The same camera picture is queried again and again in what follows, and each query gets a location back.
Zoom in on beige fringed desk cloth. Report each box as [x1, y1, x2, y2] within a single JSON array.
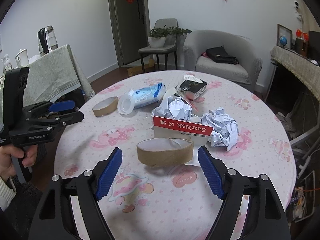
[[270, 46, 320, 101]]

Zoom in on white teapot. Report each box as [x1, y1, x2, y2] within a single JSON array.
[[15, 49, 29, 68]]

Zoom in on black computer monitor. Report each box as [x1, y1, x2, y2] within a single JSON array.
[[307, 30, 320, 63]]

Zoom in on red white SanDisk box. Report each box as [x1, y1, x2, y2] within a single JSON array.
[[153, 116, 213, 146]]

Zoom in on person's left hand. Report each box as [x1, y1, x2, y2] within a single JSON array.
[[0, 143, 39, 183]]

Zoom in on picture frame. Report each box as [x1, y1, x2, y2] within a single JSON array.
[[277, 24, 292, 49]]

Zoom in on white plastic lid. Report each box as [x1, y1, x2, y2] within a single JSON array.
[[117, 94, 135, 115]]

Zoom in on small blue globe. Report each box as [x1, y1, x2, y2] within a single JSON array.
[[279, 35, 287, 48]]

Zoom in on small cardboard tape core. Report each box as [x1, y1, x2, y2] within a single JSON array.
[[92, 96, 119, 117]]

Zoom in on white paper ball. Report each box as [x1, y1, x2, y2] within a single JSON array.
[[201, 107, 239, 151]]

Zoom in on cardboard box on floor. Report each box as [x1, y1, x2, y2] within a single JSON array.
[[127, 57, 155, 77]]

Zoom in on black tissue box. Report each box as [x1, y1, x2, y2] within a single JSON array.
[[176, 74, 208, 100]]

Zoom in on black bag on armchair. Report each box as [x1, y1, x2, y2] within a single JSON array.
[[206, 46, 239, 65]]

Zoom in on grey dining chair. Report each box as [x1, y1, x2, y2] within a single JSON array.
[[138, 18, 178, 73]]

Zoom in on pink patterned tablecloth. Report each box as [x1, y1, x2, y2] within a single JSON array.
[[54, 70, 296, 239]]

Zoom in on white potted green plant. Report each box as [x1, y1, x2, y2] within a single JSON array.
[[148, 26, 191, 48]]

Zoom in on glass electric kettle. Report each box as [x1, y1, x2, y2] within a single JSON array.
[[37, 25, 59, 56]]

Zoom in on white security camera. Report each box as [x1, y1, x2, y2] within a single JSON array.
[[294, 1, 301, 14]]

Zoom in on grey green tablecloth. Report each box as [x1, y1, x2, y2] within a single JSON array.
[[23, 44, 95, 106]]

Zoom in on grey armchair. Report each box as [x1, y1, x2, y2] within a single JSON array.
[[183, 30, 263, 92]]

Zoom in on dark grey door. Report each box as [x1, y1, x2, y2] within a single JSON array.
[[108, 0, 150, 67]]

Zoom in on cardboard tape roll core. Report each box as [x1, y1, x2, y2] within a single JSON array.
[[137, 138, 194, 167]]

